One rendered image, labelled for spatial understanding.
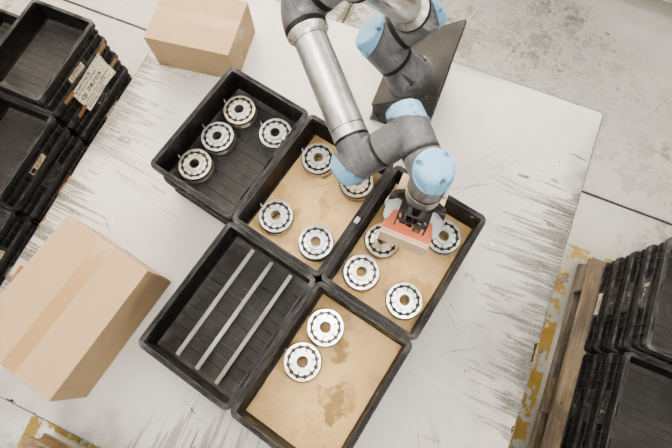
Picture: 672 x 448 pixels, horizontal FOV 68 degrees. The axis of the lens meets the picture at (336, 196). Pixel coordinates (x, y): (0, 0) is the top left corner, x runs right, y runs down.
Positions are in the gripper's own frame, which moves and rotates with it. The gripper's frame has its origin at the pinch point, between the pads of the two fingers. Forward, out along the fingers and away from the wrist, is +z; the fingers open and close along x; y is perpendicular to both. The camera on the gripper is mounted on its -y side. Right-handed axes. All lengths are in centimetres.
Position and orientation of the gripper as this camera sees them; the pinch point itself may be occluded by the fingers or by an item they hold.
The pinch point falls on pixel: (414, 213)
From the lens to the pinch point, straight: 122.8
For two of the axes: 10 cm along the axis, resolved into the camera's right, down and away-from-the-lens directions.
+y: -3.9, 8.7, -2.9
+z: 0.2, 3.2, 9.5
